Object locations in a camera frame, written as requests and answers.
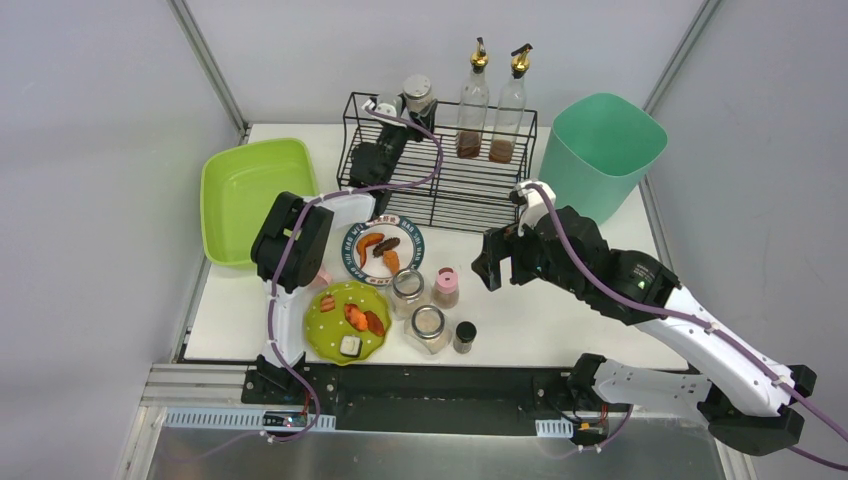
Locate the pink lid spice jar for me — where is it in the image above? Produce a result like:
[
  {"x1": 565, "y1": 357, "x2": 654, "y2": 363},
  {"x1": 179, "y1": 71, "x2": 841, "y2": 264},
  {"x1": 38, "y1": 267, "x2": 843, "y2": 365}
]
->
[{"x1": 432, "y1": 267, "x2": 459, "y2": 310}]

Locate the white plate with blue rim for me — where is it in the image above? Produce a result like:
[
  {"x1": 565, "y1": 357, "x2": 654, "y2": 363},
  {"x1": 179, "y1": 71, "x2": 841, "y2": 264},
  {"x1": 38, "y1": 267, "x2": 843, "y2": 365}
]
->
[{"x1": 341, "y1": 214, "x2": 425, "y2": 286}]

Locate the silver lid pellet jar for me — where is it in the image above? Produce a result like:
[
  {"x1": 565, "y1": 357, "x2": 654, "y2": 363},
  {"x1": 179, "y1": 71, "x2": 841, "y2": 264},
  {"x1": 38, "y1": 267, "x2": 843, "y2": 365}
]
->
[{"x1": 402, "y1": 74, "x2": 438, "y2": 132}]

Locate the black lid spice jar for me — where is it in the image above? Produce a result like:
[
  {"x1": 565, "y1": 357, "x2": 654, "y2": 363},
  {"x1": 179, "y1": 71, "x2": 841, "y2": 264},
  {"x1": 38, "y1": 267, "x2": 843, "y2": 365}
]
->
[{"x1": 453, "y1": 321, "x2": 477, "y2": 354}]

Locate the glass jar with metal ring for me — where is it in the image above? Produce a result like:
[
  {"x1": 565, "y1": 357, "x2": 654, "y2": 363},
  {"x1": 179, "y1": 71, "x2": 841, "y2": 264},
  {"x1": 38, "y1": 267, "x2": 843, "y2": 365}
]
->
[{"x1": 388, "y1": 268, "x2": 430, "y2": 320}]

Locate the glass jar with beige powder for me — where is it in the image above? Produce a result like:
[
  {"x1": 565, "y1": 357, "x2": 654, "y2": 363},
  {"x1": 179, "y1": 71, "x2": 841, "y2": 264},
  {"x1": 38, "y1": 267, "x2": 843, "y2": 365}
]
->
[{"x1": 404, "y1": 305, "x2": 452, "y2": 355}]

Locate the oil bottle with black spout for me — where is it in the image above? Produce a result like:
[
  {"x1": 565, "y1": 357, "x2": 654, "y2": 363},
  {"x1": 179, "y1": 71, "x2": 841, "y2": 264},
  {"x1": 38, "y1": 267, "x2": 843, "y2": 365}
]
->
[{"x1": 489, "y1": 43, "x2": 533, "y2": 164}]

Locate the oil bottle with gold cap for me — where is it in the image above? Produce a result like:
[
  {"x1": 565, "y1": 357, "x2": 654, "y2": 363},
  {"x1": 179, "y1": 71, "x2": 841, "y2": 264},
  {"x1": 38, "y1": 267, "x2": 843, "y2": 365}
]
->
[{"x1": 456, "y1": 37, "x2": 490, "y2": 159}]

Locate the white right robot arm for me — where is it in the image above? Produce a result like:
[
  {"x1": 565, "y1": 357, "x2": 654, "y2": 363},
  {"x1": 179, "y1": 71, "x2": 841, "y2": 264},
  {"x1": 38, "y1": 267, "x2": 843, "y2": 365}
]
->
[{"x1": 472, "y1": 207, "x2": 816, "y2": 456}]

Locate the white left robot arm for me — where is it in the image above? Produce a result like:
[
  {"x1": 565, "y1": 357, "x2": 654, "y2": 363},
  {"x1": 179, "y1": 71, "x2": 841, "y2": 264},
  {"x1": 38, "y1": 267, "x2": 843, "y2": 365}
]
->
[{"x1": 251, "y1": 113, "x2": 444, "y2": 389}]

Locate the orange shrimp toy food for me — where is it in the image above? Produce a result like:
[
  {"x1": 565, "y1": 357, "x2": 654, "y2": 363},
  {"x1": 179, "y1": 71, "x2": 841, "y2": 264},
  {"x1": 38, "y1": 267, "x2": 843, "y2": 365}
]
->
[{"x1": 356, "y1": 233, "x2": 385, "y2": 268}]

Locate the dark sea cucumber toy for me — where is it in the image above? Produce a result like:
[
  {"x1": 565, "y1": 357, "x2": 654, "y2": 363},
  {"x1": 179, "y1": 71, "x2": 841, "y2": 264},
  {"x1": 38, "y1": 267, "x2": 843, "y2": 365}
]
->
[{"x1": 372, "y1": 237, "x2": 401, "y2": 257}]

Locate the orange fried food piece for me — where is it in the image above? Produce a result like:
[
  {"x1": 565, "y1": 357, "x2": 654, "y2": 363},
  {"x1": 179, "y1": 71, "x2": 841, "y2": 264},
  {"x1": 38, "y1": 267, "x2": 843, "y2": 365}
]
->
[{"x1": 381, "y1": 250, "x2": 402, "y2": 275}]

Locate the green plastic waste bin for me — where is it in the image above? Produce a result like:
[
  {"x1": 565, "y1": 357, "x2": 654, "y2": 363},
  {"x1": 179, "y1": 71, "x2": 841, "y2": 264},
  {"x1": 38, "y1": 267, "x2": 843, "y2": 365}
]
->
[{"x1": 538, "y1": 93, "x2": 668, "y2": 224}]

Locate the pink cup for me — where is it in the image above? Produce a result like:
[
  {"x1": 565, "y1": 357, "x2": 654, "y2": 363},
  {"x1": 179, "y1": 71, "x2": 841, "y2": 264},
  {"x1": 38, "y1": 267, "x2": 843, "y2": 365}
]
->
[{"x1": 311, "y1": 265, "x2": 333, "y2": 288}]

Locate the lime green plastic basin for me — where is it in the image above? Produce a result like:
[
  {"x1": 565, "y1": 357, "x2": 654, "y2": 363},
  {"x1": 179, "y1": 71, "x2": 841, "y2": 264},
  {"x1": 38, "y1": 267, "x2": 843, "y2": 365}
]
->
[{"x1": 200, "y1": 138, "x2": 318, "y2": 268}]

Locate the red sausage toy piece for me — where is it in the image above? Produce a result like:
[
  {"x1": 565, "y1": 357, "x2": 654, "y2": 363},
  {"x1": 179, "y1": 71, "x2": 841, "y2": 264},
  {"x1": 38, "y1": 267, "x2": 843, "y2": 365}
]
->
[{"x1": 365, "y1": 311, "x2": 386, "y2": 337}]

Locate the sausage slice toy food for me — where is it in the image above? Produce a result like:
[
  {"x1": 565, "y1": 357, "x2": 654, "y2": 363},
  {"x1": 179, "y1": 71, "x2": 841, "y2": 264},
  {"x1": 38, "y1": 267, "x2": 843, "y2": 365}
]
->
[{"x1": 320, "y1": 294, "x2": 336, "y2": 313}]

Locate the green polka dot plate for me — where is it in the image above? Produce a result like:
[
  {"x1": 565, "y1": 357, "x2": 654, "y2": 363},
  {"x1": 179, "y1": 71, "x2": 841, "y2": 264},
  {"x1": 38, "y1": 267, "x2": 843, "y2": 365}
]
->
[{"x1": 303, "y1": 282, "x2": 392, "y2": 366}]

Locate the white sushi toy piece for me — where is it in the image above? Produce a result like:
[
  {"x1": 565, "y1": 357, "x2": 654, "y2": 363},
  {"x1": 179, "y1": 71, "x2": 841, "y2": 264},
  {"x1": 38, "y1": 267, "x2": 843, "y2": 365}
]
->
[{"x1": 339, "y1": 335, "x2": 363, "y2": 358}]

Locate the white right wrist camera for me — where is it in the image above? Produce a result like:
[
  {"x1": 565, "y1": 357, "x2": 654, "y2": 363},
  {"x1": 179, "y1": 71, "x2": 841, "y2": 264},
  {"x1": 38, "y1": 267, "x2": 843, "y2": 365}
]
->
[{"x1": 509, "y1": 179, "x2": 556, "y2": 236}]

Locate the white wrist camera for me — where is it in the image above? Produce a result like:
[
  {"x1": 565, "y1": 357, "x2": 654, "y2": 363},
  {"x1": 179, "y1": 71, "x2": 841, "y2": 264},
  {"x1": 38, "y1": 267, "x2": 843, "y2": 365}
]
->
[
  {"x1": 509, "y1": 179, "x2": 556, "y2": 236},
  {"x1": 361, "y1": 95, "x2": 404, "y2": 127}
]

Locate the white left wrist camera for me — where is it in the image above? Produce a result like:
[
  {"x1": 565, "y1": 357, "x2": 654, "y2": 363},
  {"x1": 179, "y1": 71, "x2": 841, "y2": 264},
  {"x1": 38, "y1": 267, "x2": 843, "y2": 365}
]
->
[{"x1": 361, "y1": 95, "x2": 404, "y2": 127}]

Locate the black wire rack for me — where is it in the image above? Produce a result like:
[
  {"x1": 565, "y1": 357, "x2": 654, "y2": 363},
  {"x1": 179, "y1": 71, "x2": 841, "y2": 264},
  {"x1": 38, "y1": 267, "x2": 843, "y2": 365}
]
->
[{"x1": 336, "y1": 92, "x2": 538, "y2": 233}]

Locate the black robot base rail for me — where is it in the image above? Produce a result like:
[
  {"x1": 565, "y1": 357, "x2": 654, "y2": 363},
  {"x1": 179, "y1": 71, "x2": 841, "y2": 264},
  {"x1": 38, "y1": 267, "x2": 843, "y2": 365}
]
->
[{"x1": 241, "y1": 357, "x2": 602, "y2": 436}]

